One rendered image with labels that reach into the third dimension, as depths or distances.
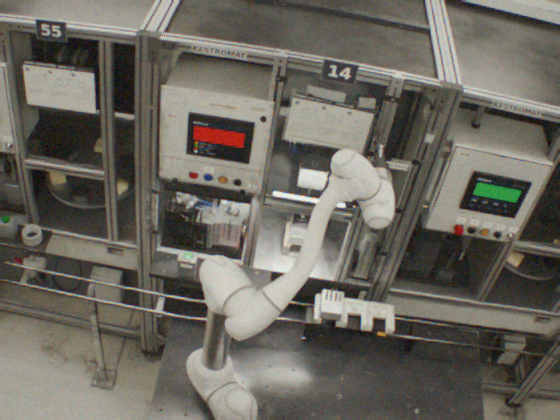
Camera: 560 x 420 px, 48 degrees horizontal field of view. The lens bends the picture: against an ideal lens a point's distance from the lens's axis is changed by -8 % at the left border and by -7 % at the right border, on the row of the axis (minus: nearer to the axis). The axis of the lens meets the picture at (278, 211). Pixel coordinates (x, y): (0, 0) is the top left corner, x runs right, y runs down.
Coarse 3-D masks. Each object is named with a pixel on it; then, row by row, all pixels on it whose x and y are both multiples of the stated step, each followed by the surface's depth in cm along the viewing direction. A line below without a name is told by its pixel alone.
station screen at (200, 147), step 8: (192, 128) 251; (208, 128) 250; (216, 128) 250; (224, 128) 250; (232, 128) 249; (240, 128) 249; (192, 136) 254; (192, 144) 257; (200, 144) 256; (208, 144) 256; (216, 144) 255; (192, 152) 259; (200, 152) 259; (208, 152) 259; (216, 152) 258; (224, 152) 258; (232, 152) 257; (240, 152) 257; (240, 160) 260
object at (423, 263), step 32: (480, 128) 243; (512, 128) 241; (544, 128) 239; (544, 192) 260; (416, 224) 281; (544, 224) 273; (416, 256) 294; (448, 256) 292; (480, 256) 290; (416, 288) 310; (448, 288) 307
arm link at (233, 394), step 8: (232, 384) 263; (216, 392) 260; (224, 392) 257; (232, 392) 255; (240, 392) 255; (248, 392) 257; (216, 400) 258; (224, 400) 253; (232, 400) 253; (240, 400) 253; (248, 400) 254; (216, 408) 257; (224, 408) 252; (232, 408) 251; (240, 408) 251; (248, 408) 252; (256, 408) 257; (216, 416) 259; (224, 416) 253; (232, 416) 251; (240, 416) 251; (248, 416) 253; (256, 416) 259
